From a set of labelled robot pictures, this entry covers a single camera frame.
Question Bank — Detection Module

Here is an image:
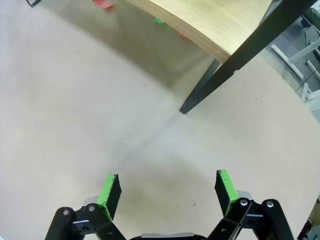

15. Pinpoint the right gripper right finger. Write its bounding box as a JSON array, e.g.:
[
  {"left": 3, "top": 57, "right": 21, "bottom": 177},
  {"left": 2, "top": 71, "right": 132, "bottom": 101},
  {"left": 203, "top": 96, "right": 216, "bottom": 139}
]
[{"left": 206, "top": 169, "right": 296, "bottom": 240}]

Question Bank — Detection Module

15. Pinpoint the wooden shelf black metal frame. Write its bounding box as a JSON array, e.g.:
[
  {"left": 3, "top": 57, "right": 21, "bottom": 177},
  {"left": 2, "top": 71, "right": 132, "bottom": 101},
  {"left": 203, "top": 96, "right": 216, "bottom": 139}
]
[{"left": 26, "top": 0, "right": 318, "bottom": 115}]

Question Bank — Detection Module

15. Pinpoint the white table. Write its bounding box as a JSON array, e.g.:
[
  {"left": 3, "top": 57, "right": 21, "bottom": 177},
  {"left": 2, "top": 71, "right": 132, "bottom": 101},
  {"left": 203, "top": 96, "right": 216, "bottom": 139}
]
[{"left": 271, "top": 14, "right": 320, "bottom": 102}]

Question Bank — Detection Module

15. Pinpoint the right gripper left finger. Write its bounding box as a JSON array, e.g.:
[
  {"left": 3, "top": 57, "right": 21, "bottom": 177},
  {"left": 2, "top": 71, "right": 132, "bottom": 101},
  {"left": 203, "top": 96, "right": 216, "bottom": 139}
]
[{"left": 44, "top": 172, "right": 126, "bottom": 240}]

